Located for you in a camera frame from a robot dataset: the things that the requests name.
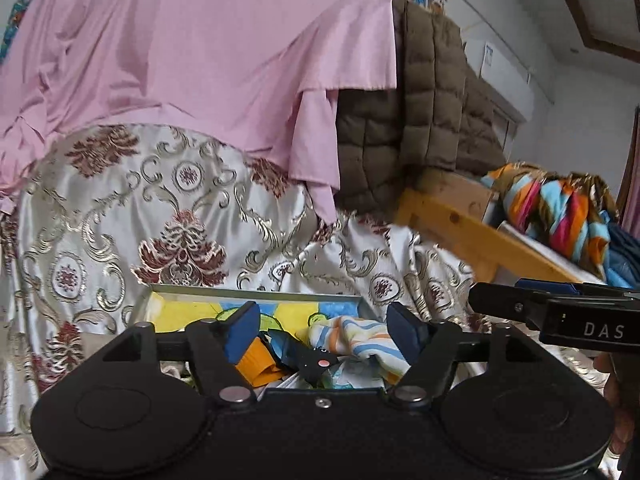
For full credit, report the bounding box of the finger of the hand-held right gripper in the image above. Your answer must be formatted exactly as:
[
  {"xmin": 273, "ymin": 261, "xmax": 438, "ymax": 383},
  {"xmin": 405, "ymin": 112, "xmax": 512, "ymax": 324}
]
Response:
[
  {"xmin": 515, "ymin": 278, "xmax": 640, "ymax": 302},
  {"xmin": 468, "ymin": 282, "xmax": 552, "ymax": 332}
]

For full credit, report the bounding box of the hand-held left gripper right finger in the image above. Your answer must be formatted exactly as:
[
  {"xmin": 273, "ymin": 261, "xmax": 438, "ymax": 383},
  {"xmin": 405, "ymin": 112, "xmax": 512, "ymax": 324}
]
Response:
[{"xmin": 385, "ymin": 301, "xmax": 542, "ymax": 406}]

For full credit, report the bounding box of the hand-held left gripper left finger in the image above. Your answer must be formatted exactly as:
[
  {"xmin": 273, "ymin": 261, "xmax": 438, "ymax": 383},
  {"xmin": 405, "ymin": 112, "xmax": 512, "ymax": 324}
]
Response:
[{"xmin": 102, "ymin": 301, "xmax": 262, "ymax": 406}]

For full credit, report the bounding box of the orange yellow cloth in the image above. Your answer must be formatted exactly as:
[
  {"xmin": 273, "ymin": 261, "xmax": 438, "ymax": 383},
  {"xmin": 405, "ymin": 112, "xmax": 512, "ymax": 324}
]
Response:
[{"xmin": 234, "ymin": 335, "xmax": 291, "ymax": 388}]

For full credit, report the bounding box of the striped towel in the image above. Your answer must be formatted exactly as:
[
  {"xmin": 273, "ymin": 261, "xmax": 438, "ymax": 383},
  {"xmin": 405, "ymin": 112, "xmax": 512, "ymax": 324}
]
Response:
[{"xmin": 306, "ymin": 315, "xmax": 413, "ymax": 386}]

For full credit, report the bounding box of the grey metal tray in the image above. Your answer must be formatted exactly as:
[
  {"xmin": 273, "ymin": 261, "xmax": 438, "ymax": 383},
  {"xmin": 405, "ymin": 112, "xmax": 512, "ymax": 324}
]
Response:
[{"xmin": 132, "ymin": 282, "xmax": 392, "ymax": 393}]

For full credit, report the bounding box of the person's right hand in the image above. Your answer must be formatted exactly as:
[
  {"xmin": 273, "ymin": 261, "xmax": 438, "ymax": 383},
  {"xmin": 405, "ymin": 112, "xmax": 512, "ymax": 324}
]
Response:
[{"xmin": 594, "ymin": 351, "xmax": 640, "ymax": 468}]

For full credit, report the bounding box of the yellow cartoon towel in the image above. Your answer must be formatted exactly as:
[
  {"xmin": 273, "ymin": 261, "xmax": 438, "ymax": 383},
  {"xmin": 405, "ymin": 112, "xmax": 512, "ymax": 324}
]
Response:
[{"xmin": 150, "ymin": 292, "xmax": 363, "ymax": 333}]

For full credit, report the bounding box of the blue denim cloth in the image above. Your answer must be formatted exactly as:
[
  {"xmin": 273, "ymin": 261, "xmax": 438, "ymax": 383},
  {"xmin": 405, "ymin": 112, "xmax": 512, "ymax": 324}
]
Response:
[{"xmin": 600, "ymin": 210, "xmax": 640, "ymax": 291}]

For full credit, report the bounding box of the colourful patterned cloth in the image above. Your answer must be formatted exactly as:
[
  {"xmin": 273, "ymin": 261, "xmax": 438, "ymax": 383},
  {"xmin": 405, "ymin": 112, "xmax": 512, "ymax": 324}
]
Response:
[{"xmin": 480, "ymin": 161, "xmax": 621, "ymax": 276}]

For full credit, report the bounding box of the pink curtain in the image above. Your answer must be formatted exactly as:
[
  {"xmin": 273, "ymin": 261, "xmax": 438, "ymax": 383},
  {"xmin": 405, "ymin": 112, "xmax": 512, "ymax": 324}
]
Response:
[{"xmin": 617, "ymin": 105, "xmax": 640, "ymax": 241}]

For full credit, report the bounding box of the floral satin bedspread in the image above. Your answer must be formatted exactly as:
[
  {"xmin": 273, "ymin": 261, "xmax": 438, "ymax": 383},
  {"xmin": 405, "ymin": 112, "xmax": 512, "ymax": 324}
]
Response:
[{"xmin": 0, "ymin": 122, "xmax": 623, "ymax": 480}]

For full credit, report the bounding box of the brown quilted jacket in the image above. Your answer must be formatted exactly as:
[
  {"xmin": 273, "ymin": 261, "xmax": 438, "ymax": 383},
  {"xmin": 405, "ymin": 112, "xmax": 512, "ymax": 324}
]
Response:
[{"xmin": 334, "ymin": 0, "xmax": 508, "ymax": 216}]

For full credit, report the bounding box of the white air conditioner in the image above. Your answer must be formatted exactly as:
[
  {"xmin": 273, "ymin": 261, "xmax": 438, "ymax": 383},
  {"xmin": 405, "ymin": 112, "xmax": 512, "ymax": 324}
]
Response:
[{"xmin": 450, "ymin": 0, "xmax": 536, "ymax": 123}]

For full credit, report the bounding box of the pink cloth sheet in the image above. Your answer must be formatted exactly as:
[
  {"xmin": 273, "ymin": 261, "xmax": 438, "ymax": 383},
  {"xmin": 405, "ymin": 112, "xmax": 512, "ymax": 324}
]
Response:
[{"xmin": 0, "ymin": 0, "xmax": 401, "ymax": 223}]

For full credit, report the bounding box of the wooden ceiling trim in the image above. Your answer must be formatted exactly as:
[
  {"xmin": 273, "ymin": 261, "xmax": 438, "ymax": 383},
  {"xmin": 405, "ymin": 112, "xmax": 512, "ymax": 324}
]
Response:
[{"xmin": 542, "ymin": 0, "xmax": 640, "ymax": 68}]

